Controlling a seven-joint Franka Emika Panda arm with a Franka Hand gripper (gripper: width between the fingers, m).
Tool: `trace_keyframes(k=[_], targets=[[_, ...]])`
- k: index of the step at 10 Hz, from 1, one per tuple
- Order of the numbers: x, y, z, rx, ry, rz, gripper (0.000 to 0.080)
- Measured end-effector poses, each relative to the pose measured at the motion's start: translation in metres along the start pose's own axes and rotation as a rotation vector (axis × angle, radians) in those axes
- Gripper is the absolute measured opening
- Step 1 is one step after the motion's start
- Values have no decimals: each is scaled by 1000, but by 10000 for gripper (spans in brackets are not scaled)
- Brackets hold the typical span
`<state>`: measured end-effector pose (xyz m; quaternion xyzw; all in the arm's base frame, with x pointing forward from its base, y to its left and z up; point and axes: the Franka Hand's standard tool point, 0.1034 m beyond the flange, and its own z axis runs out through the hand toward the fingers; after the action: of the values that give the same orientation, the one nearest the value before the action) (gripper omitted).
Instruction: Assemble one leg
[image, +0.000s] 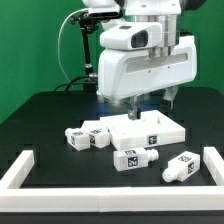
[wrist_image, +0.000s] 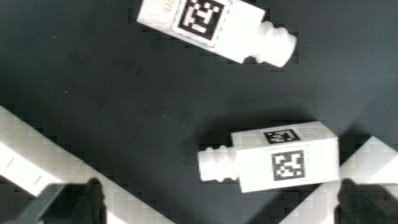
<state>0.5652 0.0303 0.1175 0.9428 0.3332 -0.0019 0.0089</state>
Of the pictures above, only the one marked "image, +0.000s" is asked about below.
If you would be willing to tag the black camera stand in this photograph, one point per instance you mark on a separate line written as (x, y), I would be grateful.
(87, 26)

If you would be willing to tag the white tag sheet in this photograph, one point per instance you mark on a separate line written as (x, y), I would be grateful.
(93, 124)

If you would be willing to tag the silver background camera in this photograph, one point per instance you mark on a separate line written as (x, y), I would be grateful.
(104, 12)

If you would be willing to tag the white square table top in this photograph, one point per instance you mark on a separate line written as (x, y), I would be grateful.
(152, 129)

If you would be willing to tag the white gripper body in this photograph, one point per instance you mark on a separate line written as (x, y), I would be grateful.
(124, 74)

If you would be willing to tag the white U-shaped fence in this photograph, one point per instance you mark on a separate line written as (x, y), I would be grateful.
(13, 198)

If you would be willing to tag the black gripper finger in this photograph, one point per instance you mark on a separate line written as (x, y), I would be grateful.
(169, 96)
(134, 113)

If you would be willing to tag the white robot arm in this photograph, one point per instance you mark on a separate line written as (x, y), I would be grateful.
(166, 12)

